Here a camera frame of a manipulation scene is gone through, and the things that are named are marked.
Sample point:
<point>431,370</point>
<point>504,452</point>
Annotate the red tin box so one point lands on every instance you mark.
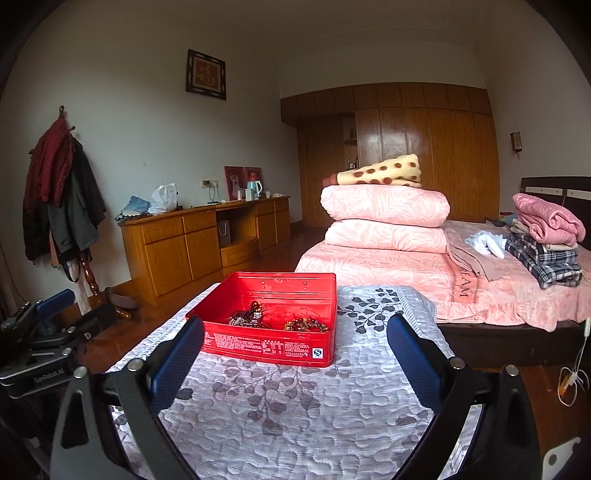
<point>277,346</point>

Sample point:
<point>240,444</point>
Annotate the dark slippers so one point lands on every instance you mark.
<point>122,300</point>

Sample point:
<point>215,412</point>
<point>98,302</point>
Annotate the wooden sideboard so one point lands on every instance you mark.
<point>175,258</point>

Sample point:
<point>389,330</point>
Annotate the wooden wardrobe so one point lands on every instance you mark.
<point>438,152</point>

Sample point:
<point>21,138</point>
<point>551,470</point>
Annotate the folded pink blanket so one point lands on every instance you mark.
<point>549,219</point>

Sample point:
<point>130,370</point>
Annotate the wooden coat stand with clothes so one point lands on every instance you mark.
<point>60,194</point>

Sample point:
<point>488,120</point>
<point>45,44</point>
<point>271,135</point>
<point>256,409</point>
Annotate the red photo frame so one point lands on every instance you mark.
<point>233,180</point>
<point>253,171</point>

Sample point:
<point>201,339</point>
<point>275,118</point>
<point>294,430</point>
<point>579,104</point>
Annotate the wooden coat rack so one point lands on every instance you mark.
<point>90,281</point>

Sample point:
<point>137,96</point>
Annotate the framed wall picture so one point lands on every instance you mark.
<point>206,74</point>

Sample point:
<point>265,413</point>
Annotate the grey leaf-print quilted bedspread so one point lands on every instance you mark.
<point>286,415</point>

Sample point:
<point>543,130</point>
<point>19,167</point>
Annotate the plaid folded clothes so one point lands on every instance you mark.
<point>549,265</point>

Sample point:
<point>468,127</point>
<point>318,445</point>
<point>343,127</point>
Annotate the white plastic bag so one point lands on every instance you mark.
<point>164,198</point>

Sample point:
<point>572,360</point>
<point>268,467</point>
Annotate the folded pink quilt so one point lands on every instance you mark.
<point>383,237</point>
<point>383,205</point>

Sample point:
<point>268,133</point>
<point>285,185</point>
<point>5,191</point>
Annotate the teal electric kettle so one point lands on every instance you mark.
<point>254,188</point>

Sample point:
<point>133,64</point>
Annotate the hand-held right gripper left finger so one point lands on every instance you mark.
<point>178,364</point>

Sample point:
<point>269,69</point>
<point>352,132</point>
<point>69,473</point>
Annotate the white cloth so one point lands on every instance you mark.
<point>485,242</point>

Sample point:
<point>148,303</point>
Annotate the wall socket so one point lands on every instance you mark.
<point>210,183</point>

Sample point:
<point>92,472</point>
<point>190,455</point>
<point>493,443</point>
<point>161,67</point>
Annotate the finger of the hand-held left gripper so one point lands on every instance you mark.
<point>55,303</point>
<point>87,325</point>

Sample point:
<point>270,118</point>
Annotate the dark wooden headboard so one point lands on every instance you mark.
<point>554,189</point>

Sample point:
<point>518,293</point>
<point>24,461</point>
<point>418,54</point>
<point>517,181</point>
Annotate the grey gift bag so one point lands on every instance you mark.
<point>225,234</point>

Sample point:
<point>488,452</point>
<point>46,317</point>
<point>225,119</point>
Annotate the yellow brown-spotted blanket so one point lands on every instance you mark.
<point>383,173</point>

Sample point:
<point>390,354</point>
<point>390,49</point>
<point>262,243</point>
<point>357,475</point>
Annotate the small wall fixture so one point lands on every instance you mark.
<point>515,141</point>

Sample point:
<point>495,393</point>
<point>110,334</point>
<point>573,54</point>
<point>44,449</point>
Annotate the bed with pink cover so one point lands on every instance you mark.
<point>406,281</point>

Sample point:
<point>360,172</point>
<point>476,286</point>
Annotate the blue cloth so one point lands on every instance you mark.
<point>134,207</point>

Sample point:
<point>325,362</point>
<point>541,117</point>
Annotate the beige blanket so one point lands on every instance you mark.
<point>485,267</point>

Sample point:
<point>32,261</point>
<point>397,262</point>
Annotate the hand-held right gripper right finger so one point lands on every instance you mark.
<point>415,364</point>

